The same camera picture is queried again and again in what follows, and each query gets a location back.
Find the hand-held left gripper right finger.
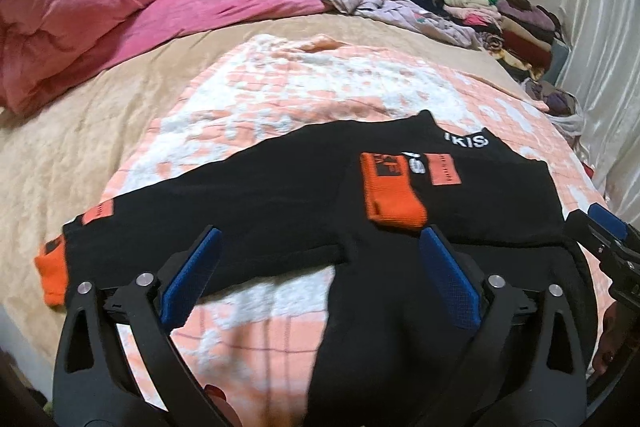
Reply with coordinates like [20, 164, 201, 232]
[419, 227, 593, 427]

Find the beige bed sheet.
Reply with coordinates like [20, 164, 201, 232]
[0, 14, 551, 358]

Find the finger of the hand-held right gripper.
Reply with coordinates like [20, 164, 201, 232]
[565, 210, 626, 265]
[589, 202, 640, 253]

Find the pink duvet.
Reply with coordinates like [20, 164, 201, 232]
[0, 0, 326, 115]

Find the white plastic bag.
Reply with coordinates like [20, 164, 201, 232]
[550, 107, 586, 138]

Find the heap of purple clothes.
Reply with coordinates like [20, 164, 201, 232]
[520, 79, 583, 118]

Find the orange and white checked blanket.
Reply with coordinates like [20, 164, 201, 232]
[97, 34, 621, 427]

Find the white curtain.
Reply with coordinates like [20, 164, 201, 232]
[555, 0, 640, 228]

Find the black sweater with orange cuffs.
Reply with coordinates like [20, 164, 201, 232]
[34, 109, 601, 427]

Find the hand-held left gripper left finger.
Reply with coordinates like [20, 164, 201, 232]
[52, 227, 236, 427]

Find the pile of lilac clothes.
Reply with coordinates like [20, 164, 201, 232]
[320, 0, 481, 48]

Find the stack of folded clothes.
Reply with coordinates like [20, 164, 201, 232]
[400, 0, 566, 82]

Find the person's right hand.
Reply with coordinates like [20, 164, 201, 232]
[590, 302, 633, 388]

